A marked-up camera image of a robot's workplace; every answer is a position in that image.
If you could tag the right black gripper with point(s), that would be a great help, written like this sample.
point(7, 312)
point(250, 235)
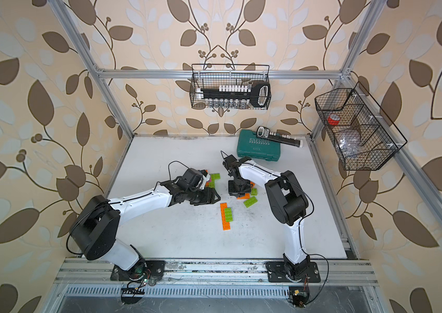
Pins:
point(232, 192)

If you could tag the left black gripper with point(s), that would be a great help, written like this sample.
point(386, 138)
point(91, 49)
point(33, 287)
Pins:
point(208, 197)

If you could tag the green brick long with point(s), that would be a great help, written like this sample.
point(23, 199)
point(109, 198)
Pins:
point(211, 183)
point(228, 214)

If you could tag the orange brick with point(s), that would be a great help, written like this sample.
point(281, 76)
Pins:
point(225, 224)
point(223, 206)
point(247, 195)

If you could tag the orange brick top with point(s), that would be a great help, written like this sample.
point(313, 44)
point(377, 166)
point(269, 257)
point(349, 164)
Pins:
point(223, 206)

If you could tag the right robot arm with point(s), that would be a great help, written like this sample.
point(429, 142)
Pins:
point(287, 201)

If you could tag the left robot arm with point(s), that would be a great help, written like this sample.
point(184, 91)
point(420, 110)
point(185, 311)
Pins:
point(95, 230)

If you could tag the green tool case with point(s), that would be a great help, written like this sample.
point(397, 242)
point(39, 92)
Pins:
point(249, 145)

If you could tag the clear plastic bag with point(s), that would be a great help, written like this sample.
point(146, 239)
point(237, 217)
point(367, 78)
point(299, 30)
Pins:
point(349, 142)

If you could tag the socket rail on case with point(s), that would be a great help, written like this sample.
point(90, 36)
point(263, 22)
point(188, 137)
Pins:
point(267, 134)

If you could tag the socket rail in basket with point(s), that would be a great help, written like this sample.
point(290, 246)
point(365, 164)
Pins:
point(255, 95)

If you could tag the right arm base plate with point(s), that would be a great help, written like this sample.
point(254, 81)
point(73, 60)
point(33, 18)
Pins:
point(280, 272)

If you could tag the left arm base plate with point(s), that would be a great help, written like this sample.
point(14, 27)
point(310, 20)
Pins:
point(150, 270)

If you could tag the back wire basket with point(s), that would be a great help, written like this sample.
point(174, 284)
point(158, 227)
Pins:
point(215, 74)

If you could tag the wire basket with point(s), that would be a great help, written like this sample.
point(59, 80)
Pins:
point(215, 74)
point(381, 139)

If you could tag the right wire basket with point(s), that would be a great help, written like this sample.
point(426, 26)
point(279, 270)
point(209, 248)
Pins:
point(381, 139)

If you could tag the aluminium front rail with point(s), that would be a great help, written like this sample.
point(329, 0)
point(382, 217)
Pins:
point(330, 273)

